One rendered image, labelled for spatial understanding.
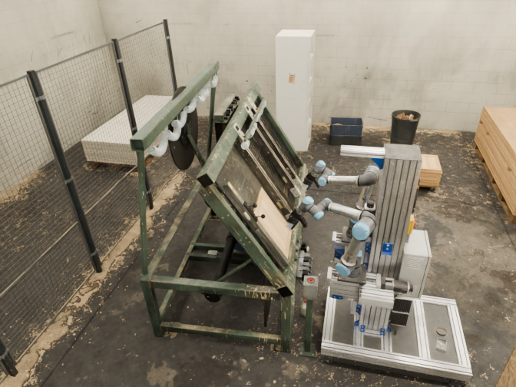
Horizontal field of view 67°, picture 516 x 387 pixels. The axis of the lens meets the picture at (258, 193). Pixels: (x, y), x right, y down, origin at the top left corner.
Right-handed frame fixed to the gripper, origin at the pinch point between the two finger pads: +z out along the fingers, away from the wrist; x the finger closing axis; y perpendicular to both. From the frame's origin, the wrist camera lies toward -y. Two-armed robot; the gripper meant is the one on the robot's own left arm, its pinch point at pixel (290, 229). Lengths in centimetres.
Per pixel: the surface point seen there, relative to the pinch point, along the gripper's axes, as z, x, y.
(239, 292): 72, 21, 7
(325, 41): -15, -554, 53
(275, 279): 39.7, 18.0, -11.1
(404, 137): 33, -446, -157
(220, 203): -7, 23, 59
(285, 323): 83, 17, -44
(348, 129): 75, -453, -68
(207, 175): -25, 24, 77
